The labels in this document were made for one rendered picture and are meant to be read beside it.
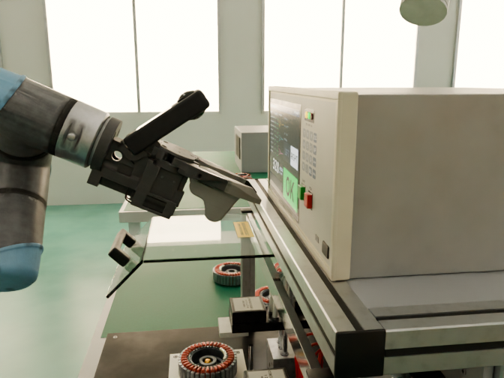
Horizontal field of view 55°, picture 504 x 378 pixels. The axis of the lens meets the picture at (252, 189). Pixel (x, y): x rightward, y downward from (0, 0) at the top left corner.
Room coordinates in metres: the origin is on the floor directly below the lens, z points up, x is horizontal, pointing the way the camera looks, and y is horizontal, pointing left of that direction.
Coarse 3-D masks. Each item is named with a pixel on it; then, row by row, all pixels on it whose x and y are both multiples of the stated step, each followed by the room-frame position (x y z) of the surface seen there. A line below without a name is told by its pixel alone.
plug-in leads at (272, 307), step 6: (288, 288) 0.83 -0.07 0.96; (270, 294) 0.84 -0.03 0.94; (288, 294) 0.83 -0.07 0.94; (270, 300) 0.84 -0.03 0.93; (294, 300) 0.86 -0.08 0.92; (270, 306) 0.84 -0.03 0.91; (294, 306) 0.86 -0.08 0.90; (270, 312) 0.84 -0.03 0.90; (276, 312) 0.82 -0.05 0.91; (276, 318) 0.82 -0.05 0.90
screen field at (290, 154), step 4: (284, 144) 0.77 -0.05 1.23; (288, 144) 0.74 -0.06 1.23; (284, 148) 0.77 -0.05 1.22; (288, 148) 0.74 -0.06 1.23; (292, 148) 0.71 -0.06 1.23; (284, 152) 0.77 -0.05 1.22; (288, 152) 0.74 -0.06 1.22; (292, 152) 0.71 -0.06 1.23; (296, 152) 0.68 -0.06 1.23; (284, 156) 0.77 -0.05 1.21; (288, 156) 0.74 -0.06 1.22; (292, 156) 0.71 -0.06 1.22; (296, 156) 0.68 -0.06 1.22; (288, 160) 0.74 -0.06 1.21; (292, 160) 0.71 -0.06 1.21; (296, 160) 0.68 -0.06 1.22; (292, 164) 0.71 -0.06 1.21; (296, 164) 0.68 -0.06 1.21; (296, 168) 0.68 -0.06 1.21
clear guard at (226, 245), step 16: (160, 224) 0.87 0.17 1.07; (176, 224) 0.87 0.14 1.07; (192, 224) 0.87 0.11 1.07; (208, 224) 0.87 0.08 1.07; (224, 224) 0.87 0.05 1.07; (256, 224) 0.87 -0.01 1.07; (144, 240) 0.80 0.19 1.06; (160, 240) 0.78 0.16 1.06; (176, 240) 0.78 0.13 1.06; (192, 240) 0.78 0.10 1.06; (208, 240) 0.78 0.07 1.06; (224, 240) 0.78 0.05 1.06; (240, 240) 0.78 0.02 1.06; (256, 240) 0.78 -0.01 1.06; (144, 256) 0.70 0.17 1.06; (160, 256) 0.70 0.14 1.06; (176, 256) 0.70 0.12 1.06; (192, 256) 0.70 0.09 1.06; (208, 256) 0.70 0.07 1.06; (224, 256) 0.70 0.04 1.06; (240, 256) 0.71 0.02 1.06; (256, 256) 0.71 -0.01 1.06; (272, 256) 0.71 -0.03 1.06; (128, 272) 0.69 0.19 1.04; (112, 288) 0.69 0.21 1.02
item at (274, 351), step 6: (270, 342) 0.86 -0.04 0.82; (276, 342) 0.86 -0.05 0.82; (288, 342) 0.86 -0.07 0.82; (270, 348) 0.84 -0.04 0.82; (276, 348) 0.84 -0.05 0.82; (288, 348) 0.84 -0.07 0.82; (270, 354) 0.83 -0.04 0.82; (276, 354) 0.82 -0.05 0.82; (282, 354) 0.82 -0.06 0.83; (288, 354) 0.82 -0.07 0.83; (294, 354) 0.82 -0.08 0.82; (270, 360) 0.83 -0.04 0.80; (276, 360) 0.81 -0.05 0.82; (282, 360) 0.81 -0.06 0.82; (288, 360) 0.81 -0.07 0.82; (294, 360) 0.81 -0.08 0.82; (270, 366) 0.83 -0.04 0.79; (276, 366) 0.81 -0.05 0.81; (282, 366) 0.81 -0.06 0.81; (288, 366) 0.81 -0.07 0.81; (294, 366) 0.81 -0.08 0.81; (288, 372) 0.81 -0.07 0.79; (294, 372) 0.81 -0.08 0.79
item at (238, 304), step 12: (240, 300) 0.85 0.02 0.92; (252, 300) 0.85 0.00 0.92; (240, 312) 0.80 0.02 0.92; (252, 312) 0.80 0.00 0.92; (264, 312) 0.81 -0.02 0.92; (300, 312) 0.85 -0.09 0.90; (228, 324) 0.83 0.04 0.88; (240, 324) 0.80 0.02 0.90; (252, 324) 0.80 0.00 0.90; (264, 324) 0.80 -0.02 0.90; (276, 324) 0.81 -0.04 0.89; (228, 336) 0.80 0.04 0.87; (240, 336) 0.80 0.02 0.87
